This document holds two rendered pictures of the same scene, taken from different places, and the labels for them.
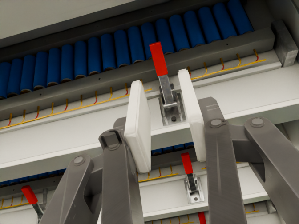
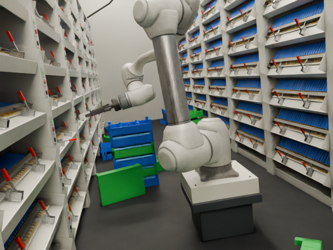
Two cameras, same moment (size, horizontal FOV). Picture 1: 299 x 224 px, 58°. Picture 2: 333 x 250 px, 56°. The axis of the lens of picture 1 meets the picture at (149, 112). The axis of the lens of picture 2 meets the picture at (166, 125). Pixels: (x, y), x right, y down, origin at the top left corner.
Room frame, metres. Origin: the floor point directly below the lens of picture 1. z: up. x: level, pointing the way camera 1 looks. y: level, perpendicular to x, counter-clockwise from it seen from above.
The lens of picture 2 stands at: (0.25, 1.82, 0.78)
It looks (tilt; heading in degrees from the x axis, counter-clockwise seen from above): 9 degrees down; 252
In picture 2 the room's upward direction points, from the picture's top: 7 degrees counter-clockwise
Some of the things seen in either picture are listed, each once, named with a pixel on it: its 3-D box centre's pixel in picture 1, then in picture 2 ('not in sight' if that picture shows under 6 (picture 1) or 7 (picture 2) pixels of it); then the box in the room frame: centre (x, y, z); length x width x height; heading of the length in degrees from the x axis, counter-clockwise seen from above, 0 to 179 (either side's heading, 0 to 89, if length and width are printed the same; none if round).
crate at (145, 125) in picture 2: not in sight; (129, 125); (-0.19, -0.41, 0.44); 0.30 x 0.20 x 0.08; 171
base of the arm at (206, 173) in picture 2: not in sight; (214, 166); (-0.41, 0.45, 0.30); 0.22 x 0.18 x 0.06; 75
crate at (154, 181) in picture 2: not in sight; (137, 178); (-0.19, -0.41, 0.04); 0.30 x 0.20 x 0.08; 171
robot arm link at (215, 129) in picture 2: not in sight; (211, 140); (-0.40, 0.48, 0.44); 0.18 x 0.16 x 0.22; 24
